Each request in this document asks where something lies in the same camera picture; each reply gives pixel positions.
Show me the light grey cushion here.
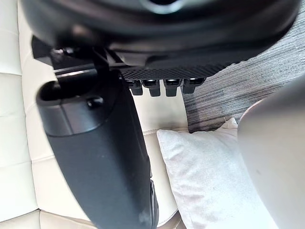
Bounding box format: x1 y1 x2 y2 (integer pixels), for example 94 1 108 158
156 116 279 229

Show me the silver right robot leg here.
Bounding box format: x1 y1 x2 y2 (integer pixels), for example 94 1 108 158
237 78 305 229

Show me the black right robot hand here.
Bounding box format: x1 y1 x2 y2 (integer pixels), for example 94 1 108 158
20 0 300 229

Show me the cream leather sofa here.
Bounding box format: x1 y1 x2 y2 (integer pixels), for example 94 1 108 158
0 0 239 229

